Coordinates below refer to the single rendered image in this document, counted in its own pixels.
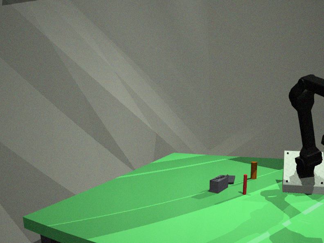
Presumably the orange cylinder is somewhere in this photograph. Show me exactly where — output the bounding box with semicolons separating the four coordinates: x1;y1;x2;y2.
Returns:
250;161;257;179

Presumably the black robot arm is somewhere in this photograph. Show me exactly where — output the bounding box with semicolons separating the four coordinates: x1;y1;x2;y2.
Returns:
289;74;324;178

